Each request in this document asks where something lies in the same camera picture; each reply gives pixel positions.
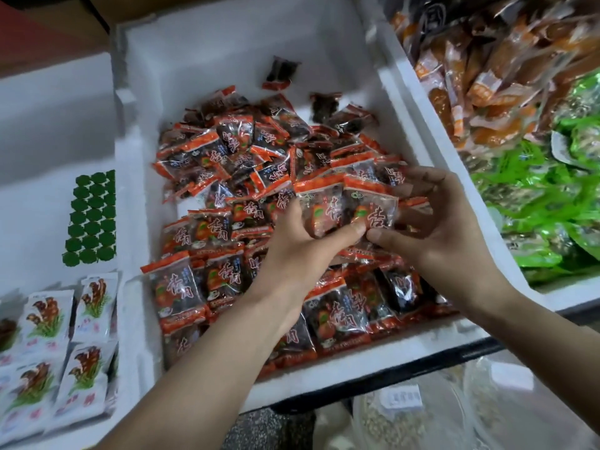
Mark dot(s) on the person's left hand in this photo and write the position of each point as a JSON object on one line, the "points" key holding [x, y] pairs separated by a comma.
{"points": [[292, 256]]}

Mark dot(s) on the person's right hand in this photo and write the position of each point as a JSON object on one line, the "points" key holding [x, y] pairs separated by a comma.
{"points": [[450, 239]]}

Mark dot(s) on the dark red snack packet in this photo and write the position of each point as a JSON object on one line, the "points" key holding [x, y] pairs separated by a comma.
{"points": [[370, 206], [323, 206]]}

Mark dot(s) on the pile of dark red packets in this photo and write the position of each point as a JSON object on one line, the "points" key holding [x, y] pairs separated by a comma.
{"points": [[234, 164]]}

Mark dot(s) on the pile of green packets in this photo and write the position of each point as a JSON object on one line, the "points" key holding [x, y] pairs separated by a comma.
{"points": [[548, 192]]}

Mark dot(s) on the pile of brown packets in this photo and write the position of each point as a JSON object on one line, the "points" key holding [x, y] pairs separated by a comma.
{"points": [[487, 61]]}

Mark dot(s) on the pile of white printed packets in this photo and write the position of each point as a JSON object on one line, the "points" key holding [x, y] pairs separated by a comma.
{"points": [[56, 370]]}

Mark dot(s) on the person's left forearm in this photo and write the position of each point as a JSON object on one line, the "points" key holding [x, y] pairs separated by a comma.
{"points": [[187, 384]]}

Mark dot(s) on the clear round plastic tub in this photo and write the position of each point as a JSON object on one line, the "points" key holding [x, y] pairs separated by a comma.
{"points": [[408, 417]]}

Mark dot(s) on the green leaf-pattern sheet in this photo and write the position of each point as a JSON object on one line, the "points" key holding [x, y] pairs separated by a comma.
{"points": [[89, 218]]}

